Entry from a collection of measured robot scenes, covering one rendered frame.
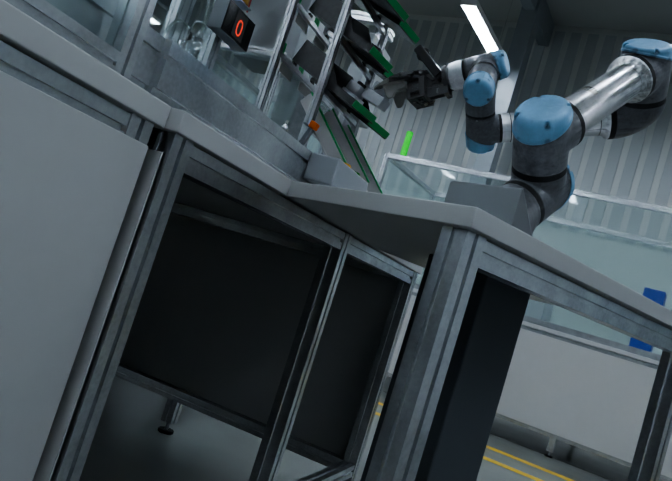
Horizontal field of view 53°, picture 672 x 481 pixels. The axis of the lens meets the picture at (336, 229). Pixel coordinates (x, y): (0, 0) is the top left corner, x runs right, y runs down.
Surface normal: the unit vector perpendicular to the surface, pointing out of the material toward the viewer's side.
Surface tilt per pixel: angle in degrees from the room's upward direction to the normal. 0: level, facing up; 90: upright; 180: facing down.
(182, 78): 90
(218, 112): 90
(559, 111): 54
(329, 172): 90
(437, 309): 90
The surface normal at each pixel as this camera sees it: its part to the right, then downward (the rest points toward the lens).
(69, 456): 0.90, 0.25
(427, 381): 0.64, 0.14
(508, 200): -0.71, -0.29
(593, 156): -0.44, -0.22
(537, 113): -0.22, -0.75
